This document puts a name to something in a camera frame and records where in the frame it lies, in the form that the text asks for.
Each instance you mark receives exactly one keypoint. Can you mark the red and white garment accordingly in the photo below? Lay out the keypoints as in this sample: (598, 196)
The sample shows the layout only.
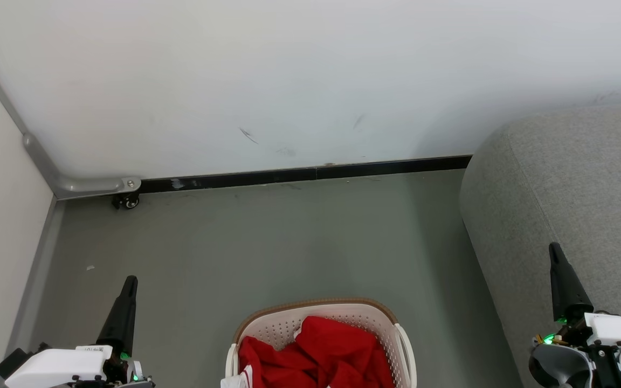
(337, 345)

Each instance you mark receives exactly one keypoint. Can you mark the small black caster wheel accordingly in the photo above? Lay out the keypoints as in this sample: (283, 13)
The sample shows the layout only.
(127, 201)

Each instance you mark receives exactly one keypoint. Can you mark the white perforated laundry basket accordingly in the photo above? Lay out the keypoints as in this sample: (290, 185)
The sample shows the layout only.
(289, 323)

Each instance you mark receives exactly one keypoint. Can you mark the black baseboard strip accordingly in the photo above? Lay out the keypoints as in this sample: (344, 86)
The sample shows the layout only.
(343, 171)

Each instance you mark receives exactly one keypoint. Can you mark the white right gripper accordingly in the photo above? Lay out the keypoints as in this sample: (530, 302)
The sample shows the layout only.
(618, 327)

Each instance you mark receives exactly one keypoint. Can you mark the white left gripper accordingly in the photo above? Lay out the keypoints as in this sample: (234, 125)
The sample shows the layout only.
(57, 367)

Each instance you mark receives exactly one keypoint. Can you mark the grey fabric sofa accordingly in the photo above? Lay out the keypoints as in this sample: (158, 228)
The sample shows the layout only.
(558, 188)

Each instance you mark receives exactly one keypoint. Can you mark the grey metal partition frame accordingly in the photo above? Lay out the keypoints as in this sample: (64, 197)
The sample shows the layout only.
(84, 186)

